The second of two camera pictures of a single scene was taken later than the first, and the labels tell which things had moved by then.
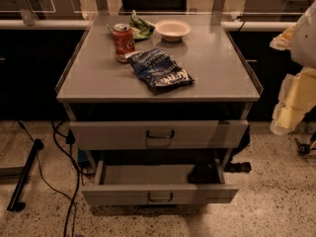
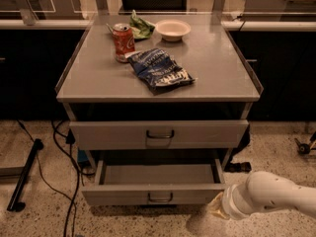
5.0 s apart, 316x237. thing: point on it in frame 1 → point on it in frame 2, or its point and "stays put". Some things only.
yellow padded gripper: x=305 y=41 → x=229 y=202
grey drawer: x=123 y=185 stays put
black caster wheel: x=241 y=167 stays put
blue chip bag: x=158 y=70 stays put
